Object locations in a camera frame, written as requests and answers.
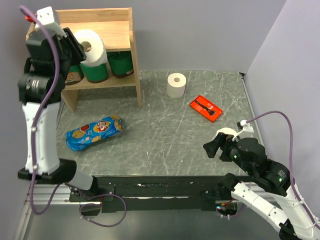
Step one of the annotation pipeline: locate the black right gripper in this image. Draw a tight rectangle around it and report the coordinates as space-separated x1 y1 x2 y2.
202 130 254 175

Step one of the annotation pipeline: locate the white paper towel roll back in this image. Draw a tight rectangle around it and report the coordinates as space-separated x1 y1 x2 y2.
167 73 187 98

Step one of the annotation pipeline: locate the blue chips bag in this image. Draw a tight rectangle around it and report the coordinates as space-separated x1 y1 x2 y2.
65 115 125 152

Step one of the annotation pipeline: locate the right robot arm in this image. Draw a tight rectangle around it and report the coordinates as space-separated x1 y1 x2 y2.
203 132 320 240

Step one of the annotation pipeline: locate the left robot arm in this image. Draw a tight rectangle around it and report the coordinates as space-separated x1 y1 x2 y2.
17 27 99 201

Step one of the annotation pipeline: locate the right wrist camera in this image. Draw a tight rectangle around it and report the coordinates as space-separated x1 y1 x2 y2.
232 120 254 142

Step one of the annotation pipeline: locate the white paper towel roll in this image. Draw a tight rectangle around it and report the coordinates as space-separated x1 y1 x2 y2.
167 73 187 98
216 127 237 136
74 29 107 67

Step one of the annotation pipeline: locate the white paper towel roll front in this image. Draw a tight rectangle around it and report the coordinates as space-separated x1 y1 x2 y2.
74 29 107 67

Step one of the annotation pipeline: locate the wooden shelf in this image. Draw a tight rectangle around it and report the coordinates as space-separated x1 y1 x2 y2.
25 7 143 113

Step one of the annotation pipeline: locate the orange razor package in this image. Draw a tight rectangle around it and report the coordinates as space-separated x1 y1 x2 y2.
189 95 223 123

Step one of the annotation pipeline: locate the green roll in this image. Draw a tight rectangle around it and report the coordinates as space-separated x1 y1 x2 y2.
107 51 134 79
64 65 85 86
80 63 109 84

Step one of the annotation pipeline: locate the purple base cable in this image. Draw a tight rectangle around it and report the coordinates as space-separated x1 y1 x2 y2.
79 193 128 228

